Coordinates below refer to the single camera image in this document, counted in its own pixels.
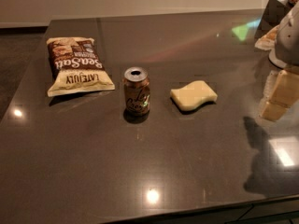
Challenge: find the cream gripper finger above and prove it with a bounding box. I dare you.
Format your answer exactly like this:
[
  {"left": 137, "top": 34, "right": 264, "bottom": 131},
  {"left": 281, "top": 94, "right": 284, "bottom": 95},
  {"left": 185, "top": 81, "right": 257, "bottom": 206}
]
[
  {"left": 270, "top": 70, "right": 299, "bottom": 107},
  {"left": 259, "top": 99, "right": 288, "bottom": 121}
]

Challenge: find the snack bag behind robot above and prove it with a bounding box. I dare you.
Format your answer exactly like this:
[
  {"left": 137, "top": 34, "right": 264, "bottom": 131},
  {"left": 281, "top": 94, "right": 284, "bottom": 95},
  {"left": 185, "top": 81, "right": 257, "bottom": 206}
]
[{"left": 255, "top": 25, "right": 278, "bottom": 50}]

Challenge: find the yellow wavy sponge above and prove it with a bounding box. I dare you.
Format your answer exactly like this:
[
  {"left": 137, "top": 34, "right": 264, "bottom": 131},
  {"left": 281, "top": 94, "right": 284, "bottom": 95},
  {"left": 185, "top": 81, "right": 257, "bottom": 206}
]
[{"left": 170, "top": 80, "right": 218, "bottom": 112}]

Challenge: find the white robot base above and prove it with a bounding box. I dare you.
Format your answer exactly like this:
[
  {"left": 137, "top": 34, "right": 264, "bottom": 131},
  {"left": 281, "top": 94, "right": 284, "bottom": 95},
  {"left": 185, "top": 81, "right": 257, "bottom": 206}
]
[{"left": 269, "top": 49, "right": 286, "bottom": 69}]

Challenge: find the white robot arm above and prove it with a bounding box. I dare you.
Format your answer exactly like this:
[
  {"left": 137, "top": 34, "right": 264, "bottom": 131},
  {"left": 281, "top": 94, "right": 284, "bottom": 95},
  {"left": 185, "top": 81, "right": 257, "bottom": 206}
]
[{"left": 260, "top": 5, "right": 299, "bottom": 121}]

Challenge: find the orange LaCroix soda can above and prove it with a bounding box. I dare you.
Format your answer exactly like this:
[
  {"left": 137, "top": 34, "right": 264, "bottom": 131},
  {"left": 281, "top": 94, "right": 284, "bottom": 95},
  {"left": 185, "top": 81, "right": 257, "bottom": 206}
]
[{"left": 123, "top": 67, "right": 150, "bottom": 116}]

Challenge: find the Late July chip bag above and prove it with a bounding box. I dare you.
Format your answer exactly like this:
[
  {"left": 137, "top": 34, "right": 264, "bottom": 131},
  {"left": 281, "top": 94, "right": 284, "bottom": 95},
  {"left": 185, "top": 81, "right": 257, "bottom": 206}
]
[{"left": 47, "top": 37, "right": 115, "bottom": 97}]

